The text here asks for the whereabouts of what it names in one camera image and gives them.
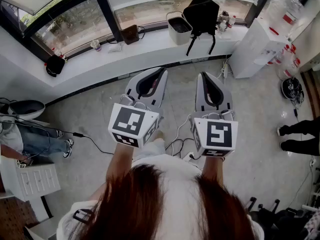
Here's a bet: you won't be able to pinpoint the white basket with handle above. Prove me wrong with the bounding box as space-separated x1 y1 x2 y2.
166 10 193 46

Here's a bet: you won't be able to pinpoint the brown handbag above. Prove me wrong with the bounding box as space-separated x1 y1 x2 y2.
106 24 146 46

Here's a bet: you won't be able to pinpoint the clear bag of bottles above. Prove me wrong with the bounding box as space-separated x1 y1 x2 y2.
266 43 302 81
264 0 305 35

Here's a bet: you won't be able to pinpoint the round black cable basket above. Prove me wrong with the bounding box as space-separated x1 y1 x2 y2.
281 76 305 100

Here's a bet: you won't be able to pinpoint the person's white shirt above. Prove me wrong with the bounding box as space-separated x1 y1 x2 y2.
56 153 265 240

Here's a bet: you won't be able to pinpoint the white floor cable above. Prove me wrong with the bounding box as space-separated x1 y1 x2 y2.
171 113 196 160

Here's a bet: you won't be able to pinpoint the grey padded chair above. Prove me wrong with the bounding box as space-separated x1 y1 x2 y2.
8 100 46 121

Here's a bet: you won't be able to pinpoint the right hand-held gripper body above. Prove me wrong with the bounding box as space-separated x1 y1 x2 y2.
191 108 239 158

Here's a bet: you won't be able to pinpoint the person's left forearm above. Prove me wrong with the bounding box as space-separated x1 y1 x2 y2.
106 141 143 186

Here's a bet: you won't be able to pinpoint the person's right forearm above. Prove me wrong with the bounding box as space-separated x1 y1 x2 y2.
201 155 226 186

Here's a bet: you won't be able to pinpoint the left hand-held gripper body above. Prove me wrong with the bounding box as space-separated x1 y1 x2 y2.
107 93 165 149

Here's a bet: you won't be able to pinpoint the small clear plastic bag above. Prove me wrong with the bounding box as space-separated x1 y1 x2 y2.
107 43 123 53

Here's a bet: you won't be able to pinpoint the black strap buckle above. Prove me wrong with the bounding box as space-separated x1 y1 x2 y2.
73 208 93 225

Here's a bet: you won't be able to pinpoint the black office chair base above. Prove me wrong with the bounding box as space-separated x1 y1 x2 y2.
247 196 320 240

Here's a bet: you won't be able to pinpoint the white cabinet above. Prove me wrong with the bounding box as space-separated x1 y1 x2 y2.
227 17 291 79

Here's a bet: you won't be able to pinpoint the white drawer unit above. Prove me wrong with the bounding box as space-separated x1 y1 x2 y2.
0 156 62 202

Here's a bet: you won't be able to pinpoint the plastic drink cup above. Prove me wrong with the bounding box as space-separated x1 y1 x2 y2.
90 39 102 53

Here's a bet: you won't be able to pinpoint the black backpack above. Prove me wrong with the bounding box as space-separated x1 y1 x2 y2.
182 0 220 57

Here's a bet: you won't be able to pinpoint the person's light trousers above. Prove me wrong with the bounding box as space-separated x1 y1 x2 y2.
139 131 167 160

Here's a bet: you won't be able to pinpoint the black floor cable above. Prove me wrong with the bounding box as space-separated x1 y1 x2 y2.
14 118 116 156

